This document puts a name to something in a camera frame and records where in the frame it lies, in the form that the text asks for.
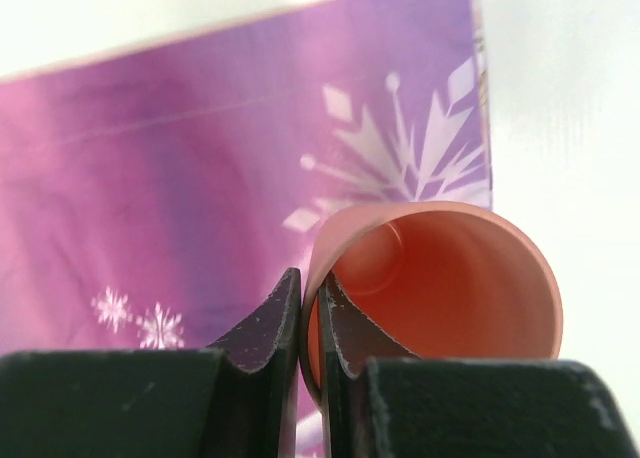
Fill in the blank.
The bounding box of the pink plastic cup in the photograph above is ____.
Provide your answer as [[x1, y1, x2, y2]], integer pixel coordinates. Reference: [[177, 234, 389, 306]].
[[300, 201, 563, 401]]

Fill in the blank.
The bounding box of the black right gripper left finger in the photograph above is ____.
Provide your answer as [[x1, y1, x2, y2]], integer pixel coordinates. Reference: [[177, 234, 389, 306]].
[[1, 268, 301, 457]]

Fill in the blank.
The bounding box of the purple princess placemat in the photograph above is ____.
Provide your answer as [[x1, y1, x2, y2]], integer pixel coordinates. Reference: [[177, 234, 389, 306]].
[[1, 0, 491, 457]]

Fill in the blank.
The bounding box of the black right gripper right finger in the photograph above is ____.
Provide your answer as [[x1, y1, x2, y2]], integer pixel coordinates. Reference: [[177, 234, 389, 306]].
[[318, 275, 639, 457]]

